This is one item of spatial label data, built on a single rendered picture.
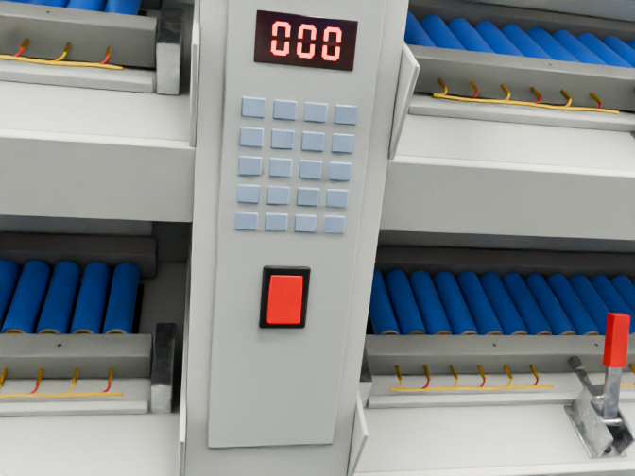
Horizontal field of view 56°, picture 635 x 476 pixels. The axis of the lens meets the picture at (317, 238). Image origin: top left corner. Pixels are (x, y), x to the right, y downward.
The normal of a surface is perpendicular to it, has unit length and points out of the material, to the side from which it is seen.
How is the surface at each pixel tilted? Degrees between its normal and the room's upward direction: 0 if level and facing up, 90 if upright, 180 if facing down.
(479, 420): 22
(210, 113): 90
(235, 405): 90
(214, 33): 90
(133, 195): 113
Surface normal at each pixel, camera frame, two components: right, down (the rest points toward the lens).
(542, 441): 0.16, -0.76
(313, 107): 0.18, 0.30
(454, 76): 0.13, 0.65
